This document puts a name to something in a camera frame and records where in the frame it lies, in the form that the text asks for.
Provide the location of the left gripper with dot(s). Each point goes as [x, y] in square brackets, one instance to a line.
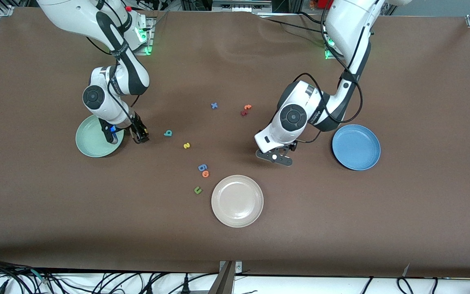
[293, 147]

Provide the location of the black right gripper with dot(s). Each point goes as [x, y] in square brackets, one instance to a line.
[137, 129]

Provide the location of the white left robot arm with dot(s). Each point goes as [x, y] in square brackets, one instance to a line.
[349, 24]

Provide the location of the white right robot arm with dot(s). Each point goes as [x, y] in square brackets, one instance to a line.
[96, 16]

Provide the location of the green plate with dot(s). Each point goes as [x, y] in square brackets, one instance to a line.
[92, 143]

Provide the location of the beige plate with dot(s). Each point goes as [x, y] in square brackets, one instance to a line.
[237, 201]

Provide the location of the blue foam digit six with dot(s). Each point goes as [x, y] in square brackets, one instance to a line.
[200, 167]

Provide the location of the blue plate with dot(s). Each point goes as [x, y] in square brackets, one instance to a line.
[356, 147]

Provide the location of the brown table cover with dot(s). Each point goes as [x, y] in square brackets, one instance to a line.
[235, 245]

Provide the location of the grey power strip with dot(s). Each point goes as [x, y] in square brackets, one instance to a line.
[239, 6]

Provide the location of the red box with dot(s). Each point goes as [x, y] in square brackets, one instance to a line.
[324, 3]

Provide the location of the white tape scrap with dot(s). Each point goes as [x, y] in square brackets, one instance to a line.
[406, 270]

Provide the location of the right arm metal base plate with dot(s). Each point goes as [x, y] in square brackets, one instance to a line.
[150, 45]

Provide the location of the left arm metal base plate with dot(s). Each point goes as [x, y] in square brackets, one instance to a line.
[328, 58]

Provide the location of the metal bracket plate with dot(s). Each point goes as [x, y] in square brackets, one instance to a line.
[238, 267]

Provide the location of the grey metal post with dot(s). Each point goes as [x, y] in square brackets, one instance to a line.
[225, 281]

